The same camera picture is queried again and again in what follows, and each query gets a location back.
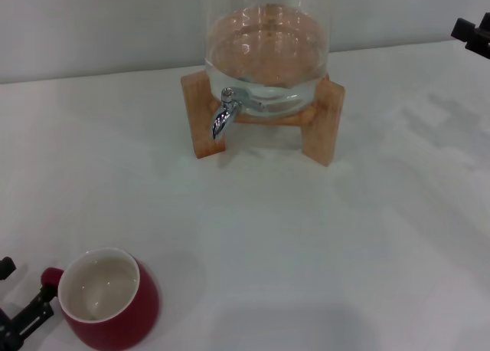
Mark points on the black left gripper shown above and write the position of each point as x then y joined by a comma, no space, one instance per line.
7,332

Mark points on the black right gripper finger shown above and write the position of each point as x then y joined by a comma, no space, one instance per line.
465,28
484,28

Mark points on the glass water dispenser jar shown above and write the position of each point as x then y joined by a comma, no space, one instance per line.
268,40

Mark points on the red ceramic cup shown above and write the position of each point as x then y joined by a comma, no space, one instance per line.
143,301

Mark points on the wooden dispenser stand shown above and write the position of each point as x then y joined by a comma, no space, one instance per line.
321,136

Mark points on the chrome faucet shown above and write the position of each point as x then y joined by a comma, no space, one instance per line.
224,117

